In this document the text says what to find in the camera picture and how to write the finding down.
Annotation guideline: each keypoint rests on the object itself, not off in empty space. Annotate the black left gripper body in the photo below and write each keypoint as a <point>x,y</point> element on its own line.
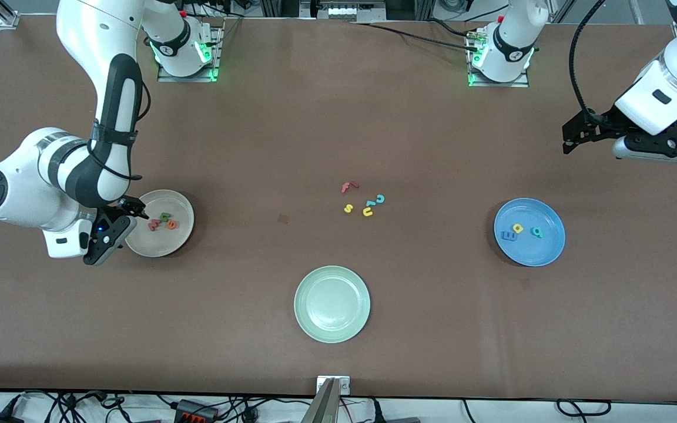
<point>602,126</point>

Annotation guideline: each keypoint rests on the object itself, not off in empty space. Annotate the pink foam letter w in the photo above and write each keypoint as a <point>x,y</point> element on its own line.
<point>154,225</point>

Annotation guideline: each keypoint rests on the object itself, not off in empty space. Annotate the teal foam letter q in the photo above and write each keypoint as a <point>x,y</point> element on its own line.
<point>536,232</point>

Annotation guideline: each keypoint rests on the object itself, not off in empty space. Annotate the blue foam letter m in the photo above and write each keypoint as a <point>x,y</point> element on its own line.
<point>508,235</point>

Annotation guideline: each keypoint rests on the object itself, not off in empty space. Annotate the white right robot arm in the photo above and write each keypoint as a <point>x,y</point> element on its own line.
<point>21,182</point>

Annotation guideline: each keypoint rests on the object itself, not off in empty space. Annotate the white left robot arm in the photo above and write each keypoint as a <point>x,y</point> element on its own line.
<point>512,41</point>

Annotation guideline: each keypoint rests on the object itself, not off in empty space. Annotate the beige round plate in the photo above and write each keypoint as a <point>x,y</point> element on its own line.
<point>168,244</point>

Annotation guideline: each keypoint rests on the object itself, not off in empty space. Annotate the blue round plate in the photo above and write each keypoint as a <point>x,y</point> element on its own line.
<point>529,249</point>

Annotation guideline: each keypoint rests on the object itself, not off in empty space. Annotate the black red power adapter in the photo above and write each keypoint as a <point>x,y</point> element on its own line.
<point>194,411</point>

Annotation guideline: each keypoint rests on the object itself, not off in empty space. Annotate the pale green round plate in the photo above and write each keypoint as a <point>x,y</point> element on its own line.
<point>332,304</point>

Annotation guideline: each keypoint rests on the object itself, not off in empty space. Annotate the silver connector box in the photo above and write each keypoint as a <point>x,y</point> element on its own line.
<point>344,12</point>

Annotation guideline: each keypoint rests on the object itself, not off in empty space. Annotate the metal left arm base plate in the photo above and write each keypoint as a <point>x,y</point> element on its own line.
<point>500,84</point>

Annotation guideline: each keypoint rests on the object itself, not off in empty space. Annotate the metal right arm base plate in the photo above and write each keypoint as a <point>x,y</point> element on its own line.
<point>185,79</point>

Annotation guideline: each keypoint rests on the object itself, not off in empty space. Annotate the grey aluminium camera post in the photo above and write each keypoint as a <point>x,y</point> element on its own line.
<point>327,405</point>

